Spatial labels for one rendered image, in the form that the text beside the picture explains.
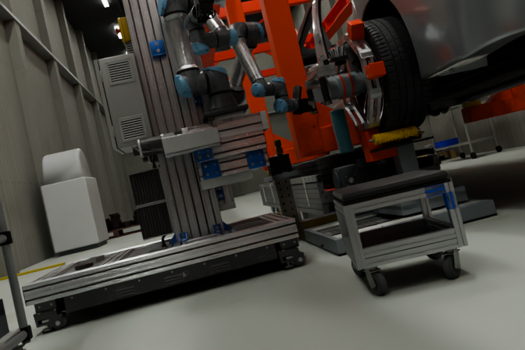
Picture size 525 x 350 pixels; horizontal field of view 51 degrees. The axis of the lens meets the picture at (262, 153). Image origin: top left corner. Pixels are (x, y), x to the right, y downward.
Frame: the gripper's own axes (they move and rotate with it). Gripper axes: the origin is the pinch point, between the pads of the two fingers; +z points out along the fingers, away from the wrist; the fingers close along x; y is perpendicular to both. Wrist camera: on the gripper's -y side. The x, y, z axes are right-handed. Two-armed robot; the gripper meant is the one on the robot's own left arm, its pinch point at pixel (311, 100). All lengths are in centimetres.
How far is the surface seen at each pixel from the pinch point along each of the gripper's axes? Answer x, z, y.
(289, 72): -20.5, 15.9, -24.0
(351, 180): 6, 13, 51
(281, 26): -19, 17, -54
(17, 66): -693, 232, -246
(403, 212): 46, -14, 72
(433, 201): 58, -2, 70
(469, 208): 77, -5, 76
